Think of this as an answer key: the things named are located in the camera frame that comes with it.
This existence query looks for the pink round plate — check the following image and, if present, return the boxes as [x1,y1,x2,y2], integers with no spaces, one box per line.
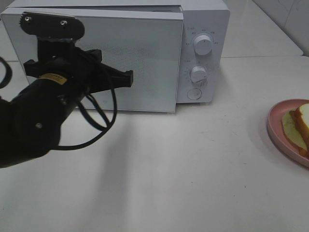
[267,99,309,168]

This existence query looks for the round door release button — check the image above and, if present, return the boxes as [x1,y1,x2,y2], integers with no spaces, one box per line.
[187,88,202,100]

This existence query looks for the white microwave oven body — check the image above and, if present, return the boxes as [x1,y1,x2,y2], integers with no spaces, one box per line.
[7,0,230,104]

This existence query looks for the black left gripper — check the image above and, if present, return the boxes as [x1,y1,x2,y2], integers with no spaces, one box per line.
[19,12,133,93]

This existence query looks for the white bread sandwich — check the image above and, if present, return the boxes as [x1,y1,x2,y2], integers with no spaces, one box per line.
[281,103,309,159]

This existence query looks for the white microwave knob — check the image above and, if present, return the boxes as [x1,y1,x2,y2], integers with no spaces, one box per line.
[194,34,212,56]
[190,66,208,83]

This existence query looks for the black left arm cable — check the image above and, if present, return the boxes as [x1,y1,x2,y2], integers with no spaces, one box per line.
[0,57,118,150]

